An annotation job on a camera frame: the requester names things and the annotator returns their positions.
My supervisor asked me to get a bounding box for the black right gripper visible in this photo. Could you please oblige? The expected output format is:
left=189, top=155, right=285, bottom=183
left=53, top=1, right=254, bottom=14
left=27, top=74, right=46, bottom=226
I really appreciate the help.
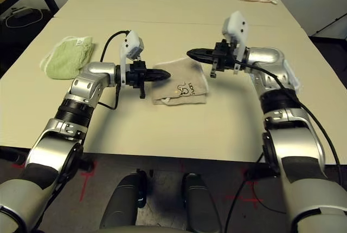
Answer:
left=187, top=39, right=242, bottom=79

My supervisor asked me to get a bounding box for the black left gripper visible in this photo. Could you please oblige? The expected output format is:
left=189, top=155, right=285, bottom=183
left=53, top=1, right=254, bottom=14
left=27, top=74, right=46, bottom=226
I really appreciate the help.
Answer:
left=124, top=60, right=171, bottom=100

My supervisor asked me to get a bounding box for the beige towel with white trim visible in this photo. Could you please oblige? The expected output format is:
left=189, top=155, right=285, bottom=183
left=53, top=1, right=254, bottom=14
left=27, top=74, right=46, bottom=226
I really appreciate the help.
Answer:
left=151, top=57, right=210, bottom=107

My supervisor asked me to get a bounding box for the green folded towel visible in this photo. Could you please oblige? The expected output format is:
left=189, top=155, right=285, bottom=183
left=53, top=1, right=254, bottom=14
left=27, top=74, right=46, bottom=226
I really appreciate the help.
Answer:
left=40, top=35, right=95, bottom=81

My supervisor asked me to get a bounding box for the black table foot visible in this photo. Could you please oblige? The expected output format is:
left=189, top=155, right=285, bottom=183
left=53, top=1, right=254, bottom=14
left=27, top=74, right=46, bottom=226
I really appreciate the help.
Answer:
left=80, top=154, right=95, bottom=171
left=245, top=164, right=280, bottom=179
left=0, top=147, right=28, bottom=166

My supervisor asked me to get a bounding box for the grey right robot leg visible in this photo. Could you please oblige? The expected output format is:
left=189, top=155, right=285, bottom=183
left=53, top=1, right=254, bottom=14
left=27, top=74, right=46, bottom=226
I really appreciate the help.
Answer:
left=181, top=172, right=223, bottom=233

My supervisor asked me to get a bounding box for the grey robot torso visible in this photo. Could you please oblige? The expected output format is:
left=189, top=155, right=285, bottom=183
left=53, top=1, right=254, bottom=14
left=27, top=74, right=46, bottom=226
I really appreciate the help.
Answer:
left=97, top=224, right=196, bottom=233

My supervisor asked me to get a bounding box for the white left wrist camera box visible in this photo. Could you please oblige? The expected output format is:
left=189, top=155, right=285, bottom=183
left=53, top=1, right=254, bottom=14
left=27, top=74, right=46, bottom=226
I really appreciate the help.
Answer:
left=119, top=29, right=145, bottom=87

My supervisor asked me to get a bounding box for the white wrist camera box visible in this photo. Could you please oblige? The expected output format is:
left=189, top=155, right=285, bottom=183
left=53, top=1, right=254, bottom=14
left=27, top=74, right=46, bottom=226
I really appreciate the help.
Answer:
left=119, top=29, right=145, bottom=87
left=221, top=10, right=249, bottom=75

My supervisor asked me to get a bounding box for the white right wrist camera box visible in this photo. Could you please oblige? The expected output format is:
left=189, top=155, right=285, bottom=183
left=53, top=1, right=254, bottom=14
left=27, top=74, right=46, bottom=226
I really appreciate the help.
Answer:
left=221, top=10, right=249, bottom=75

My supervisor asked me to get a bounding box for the grey charger with white cable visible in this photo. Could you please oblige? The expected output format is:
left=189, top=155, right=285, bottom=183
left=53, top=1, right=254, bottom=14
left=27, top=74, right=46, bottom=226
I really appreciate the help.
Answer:
left=5, top=5, right=44, bottom=29

